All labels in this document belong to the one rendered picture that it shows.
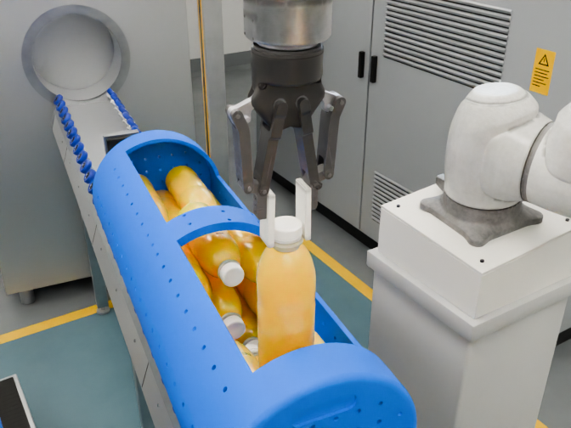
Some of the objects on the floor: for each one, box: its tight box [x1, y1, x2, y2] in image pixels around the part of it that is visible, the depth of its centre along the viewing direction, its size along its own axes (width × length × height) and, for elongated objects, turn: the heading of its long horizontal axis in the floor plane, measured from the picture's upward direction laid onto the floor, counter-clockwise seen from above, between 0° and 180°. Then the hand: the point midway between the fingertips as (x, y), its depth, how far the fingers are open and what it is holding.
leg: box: [81, 213, 110, 315], centre depth 274 cm, size 6×6×63 cm
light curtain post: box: [197, 0, 230, 188], centre depth 219 cm, size 6×6×170 cm
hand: (285, 214), depth 76 cm, fingers closed on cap, 4 cm apart
